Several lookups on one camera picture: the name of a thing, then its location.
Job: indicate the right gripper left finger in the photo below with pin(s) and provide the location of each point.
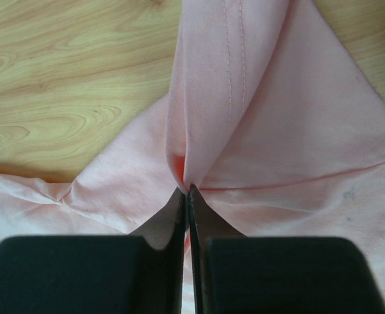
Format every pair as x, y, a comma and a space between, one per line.
136, 273

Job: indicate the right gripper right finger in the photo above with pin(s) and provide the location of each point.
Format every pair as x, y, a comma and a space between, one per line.
233, 273

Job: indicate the pink t-shirt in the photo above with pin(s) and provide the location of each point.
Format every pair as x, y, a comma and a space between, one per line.
267, 113

